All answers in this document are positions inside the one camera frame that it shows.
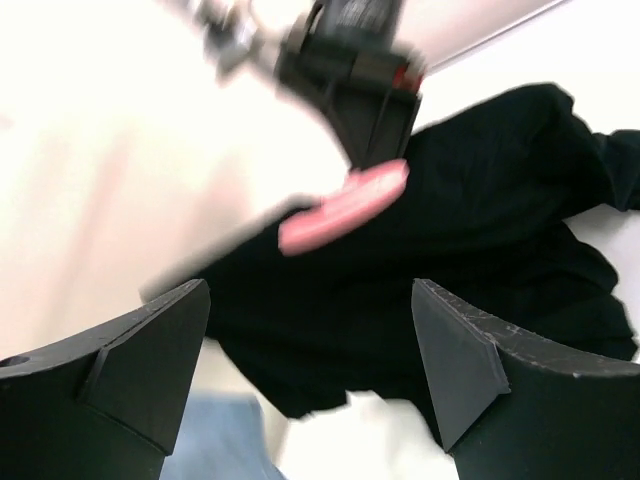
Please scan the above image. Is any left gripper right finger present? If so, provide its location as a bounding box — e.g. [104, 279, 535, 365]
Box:
[411, 280, 639, 480]

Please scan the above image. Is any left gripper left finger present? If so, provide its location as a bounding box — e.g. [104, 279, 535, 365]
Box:
[1, 280, 210, 480]

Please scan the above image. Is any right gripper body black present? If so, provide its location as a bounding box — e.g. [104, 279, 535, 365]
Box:
[199, 0, 429, 101]

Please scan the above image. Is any blue denim garment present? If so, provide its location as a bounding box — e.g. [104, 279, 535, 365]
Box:
[160, 393, 284, 480]

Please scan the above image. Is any black t shirt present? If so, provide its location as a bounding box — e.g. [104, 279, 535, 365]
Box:
[197, 84, 639, 419]

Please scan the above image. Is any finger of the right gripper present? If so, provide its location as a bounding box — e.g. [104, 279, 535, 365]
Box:
[323, 84, 421, 170]

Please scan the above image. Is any pink hanger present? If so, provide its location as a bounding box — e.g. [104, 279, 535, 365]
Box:
[278, 159, 409, 256]

